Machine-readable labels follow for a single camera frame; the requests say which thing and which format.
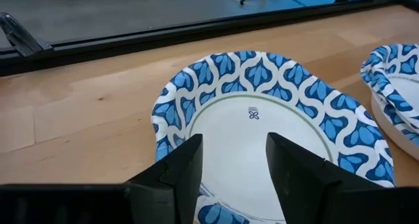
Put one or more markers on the black metal bracket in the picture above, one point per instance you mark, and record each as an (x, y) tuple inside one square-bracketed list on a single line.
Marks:
[(19, 37)]

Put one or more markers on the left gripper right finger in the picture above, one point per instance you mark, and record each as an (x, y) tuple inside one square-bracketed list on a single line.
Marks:
[(301, 188)]

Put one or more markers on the black table edge rail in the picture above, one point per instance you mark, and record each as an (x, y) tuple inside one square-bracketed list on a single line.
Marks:
[(131, 42)]

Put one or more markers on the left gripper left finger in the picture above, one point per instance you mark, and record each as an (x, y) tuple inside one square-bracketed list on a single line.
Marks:
[(170, 191)]

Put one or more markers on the blue patterned paper bowl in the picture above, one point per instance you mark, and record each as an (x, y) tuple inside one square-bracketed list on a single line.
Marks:
[(235, 145), (389, 129)]

